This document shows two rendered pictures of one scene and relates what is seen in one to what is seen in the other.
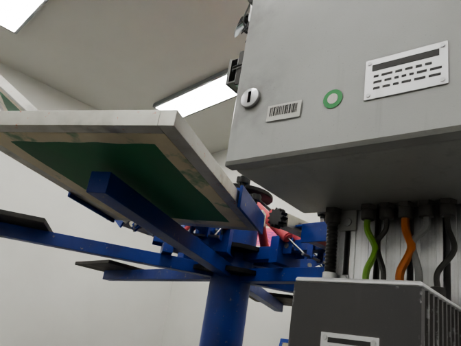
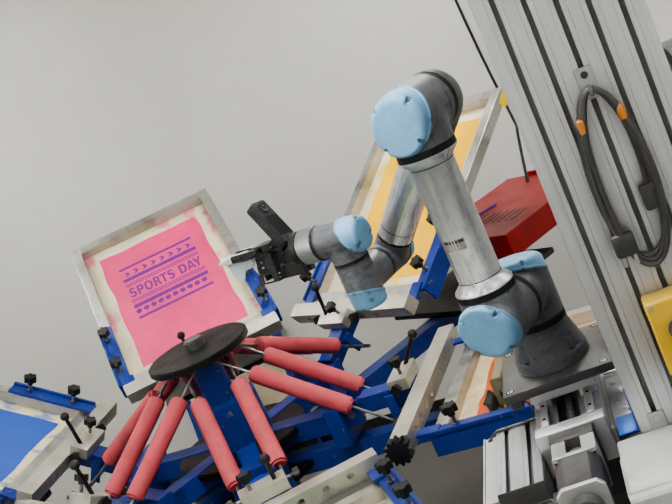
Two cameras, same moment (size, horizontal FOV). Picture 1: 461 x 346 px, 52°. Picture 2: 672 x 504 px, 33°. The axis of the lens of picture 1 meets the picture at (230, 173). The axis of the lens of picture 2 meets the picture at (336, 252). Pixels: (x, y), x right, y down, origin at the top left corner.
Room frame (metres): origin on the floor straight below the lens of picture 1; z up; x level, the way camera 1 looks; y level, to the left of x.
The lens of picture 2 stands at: (-0.75, 0.98, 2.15)
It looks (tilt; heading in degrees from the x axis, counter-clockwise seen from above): 13 degrees down; 332
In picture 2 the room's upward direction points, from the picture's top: 24 degrees counter-clockwise
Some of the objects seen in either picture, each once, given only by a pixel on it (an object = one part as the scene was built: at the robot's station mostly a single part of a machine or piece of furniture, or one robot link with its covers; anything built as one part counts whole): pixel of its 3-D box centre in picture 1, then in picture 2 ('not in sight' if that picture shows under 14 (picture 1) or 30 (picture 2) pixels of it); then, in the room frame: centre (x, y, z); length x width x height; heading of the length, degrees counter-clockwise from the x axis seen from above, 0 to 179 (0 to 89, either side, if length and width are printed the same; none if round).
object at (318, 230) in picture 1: (340, 231); (489, 425); (1.53, -0.40, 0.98); 0.30 x 0.05 x 0.07; 40
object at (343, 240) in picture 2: not in sight; (342, 238); (1.23, -0.08, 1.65); 0.11 x 0.08 x 0.09; 25
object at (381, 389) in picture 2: (314, 246); (390, 394); (1.95, -0.40, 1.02); 0.17 x 0.06 x 0.05; 40
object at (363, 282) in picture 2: not in sight; (365, 277); (1.24, -0.10, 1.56); 0.11 x 0.08 x 0.11; 115
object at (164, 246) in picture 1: (234, 255); (244, 444); (2.33, -0.09, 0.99); 0.82 x 0.79 x 0.12; 40
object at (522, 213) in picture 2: not in sight; (511, 215); (2.58, -1.48, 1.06); 0.61 x 0.46 x 0.12; 100
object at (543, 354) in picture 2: not in sight; (544, 336); (1.05, -0.31, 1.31); 0.15 x 0.15 x 0.10
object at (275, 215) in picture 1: (280, 219); (400, 448); (1.64, -0.20, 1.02); 0.07 x 0.06 x 0.07; 40
